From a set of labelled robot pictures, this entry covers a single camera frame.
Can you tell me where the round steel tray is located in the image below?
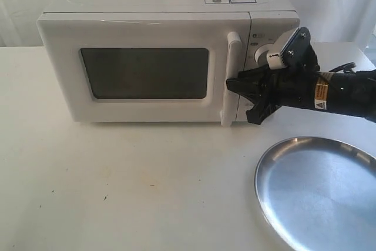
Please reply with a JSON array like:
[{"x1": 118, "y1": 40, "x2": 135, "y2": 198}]
[{"x1": 254, "y1": 136, "x2": 375, "y2": 250}]

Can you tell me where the white appliance control knob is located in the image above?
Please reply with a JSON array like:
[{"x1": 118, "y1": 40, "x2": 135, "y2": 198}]
[{"x1": 254, "y1": 44, "x2": 272, "y2": 63}]

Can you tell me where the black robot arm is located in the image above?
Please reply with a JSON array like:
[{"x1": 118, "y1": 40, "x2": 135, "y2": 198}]
[{"x1": 226, "y1": 45, "x2": 375, "y2": 125}]

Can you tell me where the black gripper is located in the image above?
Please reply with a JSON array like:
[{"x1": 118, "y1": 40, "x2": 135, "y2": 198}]
[{"x1": 225, "y1": 43, "x2": 321, "y2": 125}]

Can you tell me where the white microwave oven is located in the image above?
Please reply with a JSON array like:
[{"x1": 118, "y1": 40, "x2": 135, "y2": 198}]
[{"x1": 37, "y1": 12, "x2": 251, "y2": 126}]

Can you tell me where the white microwave oven body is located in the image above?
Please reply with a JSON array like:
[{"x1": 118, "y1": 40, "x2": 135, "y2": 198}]
[{"x1": 42, "y1": 0, "x2": 300, "y2": 122}]

